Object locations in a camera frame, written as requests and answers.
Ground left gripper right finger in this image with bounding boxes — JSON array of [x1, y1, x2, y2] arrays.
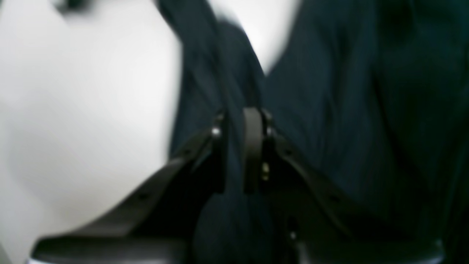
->
[[243, 107, 444, 264]]

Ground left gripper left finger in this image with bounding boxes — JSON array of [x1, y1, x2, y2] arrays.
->
[[29, 112, 226, 264]]

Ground dark navy t-shirt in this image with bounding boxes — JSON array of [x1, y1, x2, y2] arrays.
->
[[158, 0, 468, 264]]

